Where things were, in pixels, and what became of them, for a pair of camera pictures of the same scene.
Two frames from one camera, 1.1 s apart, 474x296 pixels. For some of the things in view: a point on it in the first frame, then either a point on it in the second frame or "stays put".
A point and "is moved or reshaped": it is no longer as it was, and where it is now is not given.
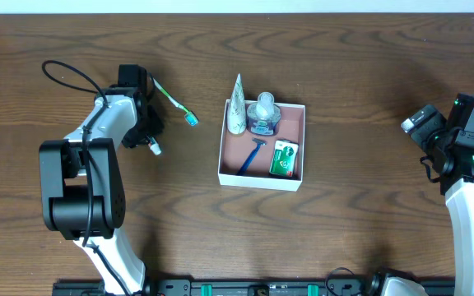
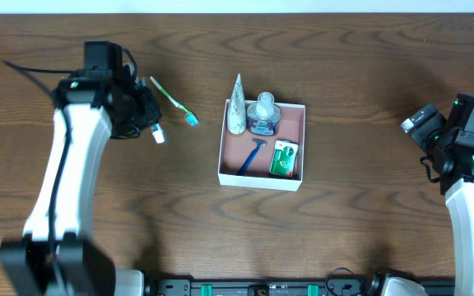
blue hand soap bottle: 263,117 stays put
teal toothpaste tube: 155,146 is moved or reshaped
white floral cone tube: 237,117 stays put
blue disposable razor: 260,142 stays put
